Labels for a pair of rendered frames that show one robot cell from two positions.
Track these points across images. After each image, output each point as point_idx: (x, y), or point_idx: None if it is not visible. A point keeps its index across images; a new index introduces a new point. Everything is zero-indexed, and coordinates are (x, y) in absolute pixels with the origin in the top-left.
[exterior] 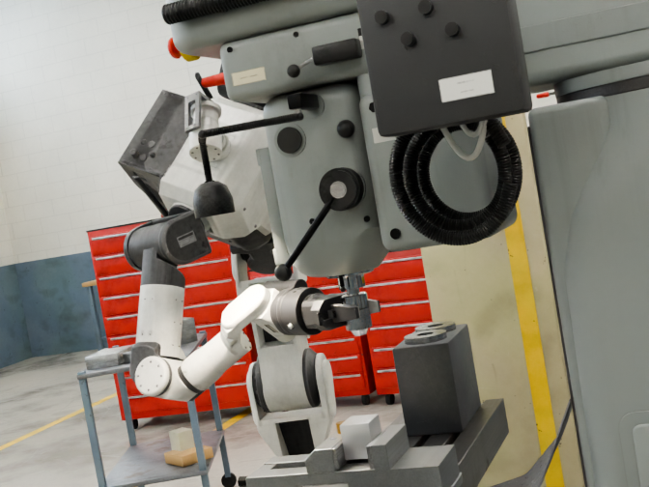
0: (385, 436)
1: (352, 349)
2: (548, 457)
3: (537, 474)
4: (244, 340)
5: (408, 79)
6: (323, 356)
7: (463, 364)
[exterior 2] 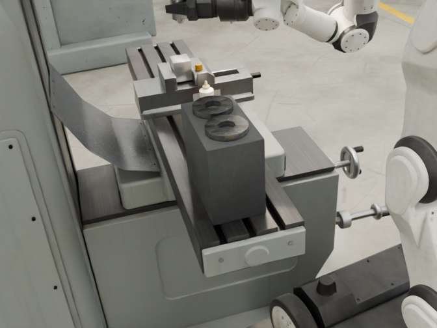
0: (164, 68)
1: None
2: (93, 134)
3: (97, 128)
4: (290, 17)
5: None
6: (407, 155)
7: (194, 151)
